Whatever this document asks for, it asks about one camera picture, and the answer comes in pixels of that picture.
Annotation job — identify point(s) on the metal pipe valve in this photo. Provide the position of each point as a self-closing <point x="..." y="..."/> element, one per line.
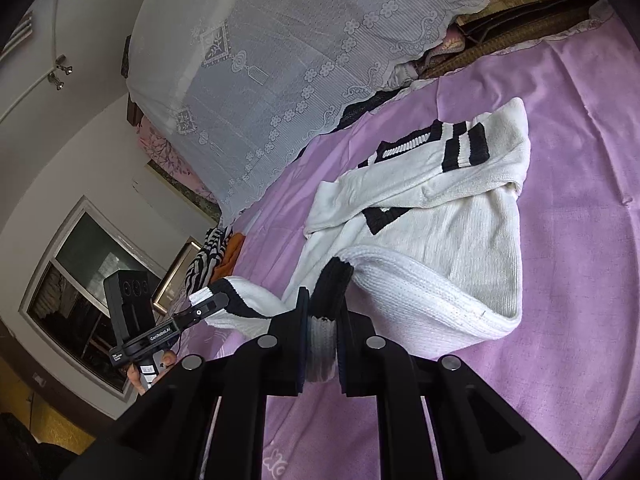
<point x="56" y="81"/>
<point x="64" y="64"/>

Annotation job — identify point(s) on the brown woven mat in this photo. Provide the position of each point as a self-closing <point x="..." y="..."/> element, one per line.
<point x="500" y="45"/>

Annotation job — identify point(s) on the purple bed sheet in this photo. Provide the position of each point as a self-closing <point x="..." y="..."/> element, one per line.
<point x="575" y="310"/>

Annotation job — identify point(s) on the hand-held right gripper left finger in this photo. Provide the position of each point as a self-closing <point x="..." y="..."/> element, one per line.
<point x="287" y="355"/>

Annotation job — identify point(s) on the dark wooden headboard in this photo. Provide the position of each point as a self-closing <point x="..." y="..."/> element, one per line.
<point x="131" y="110"/>

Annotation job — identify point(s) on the white framed window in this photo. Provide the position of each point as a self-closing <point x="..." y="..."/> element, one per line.
<point x="75" y="280"/>

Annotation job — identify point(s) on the gold picture frame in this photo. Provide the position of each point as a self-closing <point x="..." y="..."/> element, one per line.
<point x="172" y="282"/>

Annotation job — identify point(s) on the white wall pipe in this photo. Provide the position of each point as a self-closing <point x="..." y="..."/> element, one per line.
<point x="54" y="20"/>

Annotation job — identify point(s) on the orange garment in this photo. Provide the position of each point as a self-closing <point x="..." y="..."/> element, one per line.
<point x="232" y="255"/>

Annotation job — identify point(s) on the white sweater with black stripes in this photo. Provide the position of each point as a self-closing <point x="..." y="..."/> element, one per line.
<point x="450" y="240"/>

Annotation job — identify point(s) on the pink knitted cloth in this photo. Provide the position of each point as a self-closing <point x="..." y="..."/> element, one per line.
<point x="450" y="40"/>

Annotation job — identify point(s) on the black white striped garment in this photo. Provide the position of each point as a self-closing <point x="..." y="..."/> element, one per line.
<point x="200" y="260"/>

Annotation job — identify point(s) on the dark green patterned panel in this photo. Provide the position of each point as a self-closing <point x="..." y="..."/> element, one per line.
<point x="185" y="192"/>

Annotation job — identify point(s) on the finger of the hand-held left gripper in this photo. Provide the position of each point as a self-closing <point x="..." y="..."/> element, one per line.
<point x="210" y="305"/>

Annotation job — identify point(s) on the white slatted vent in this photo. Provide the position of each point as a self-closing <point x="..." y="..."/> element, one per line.
<point x="17" y="35"/>

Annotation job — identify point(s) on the white lace cover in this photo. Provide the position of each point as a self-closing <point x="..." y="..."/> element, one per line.
<point x="275" y="35"/>

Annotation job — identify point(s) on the pink floral cloth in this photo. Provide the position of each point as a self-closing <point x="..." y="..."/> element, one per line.
<point x="165" y="155"/>

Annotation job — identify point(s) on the dark cloth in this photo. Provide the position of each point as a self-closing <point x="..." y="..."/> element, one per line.
<point x="360" y="110"/>

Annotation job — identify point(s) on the person's left hand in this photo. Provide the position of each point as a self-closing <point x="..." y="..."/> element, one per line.
<point x="169" y="358"/>

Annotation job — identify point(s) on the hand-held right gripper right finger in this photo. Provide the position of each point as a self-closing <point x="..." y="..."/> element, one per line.
<point x="352" y="360"/>

